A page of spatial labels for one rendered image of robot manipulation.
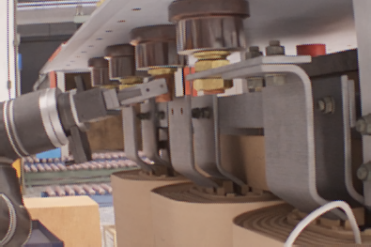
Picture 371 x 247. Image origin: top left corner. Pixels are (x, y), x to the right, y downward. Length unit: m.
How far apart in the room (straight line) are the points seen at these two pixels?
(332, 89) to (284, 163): 0.10
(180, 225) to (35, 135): 0.29
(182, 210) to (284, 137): 0.36
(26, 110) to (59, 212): 1.18
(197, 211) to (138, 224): 0.46
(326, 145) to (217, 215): 0.31
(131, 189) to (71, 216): 0.86
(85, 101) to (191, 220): 0.26
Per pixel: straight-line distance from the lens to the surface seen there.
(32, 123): 1.17
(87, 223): 2.34
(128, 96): 1.14
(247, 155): 1.14
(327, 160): 0.76
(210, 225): 1.03
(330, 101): 0.74
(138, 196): 1.47
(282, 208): 0.97
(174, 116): 1.19
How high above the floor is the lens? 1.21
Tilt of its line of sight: 1 degrees up
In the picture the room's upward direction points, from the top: 3 degrees counter-clockwise
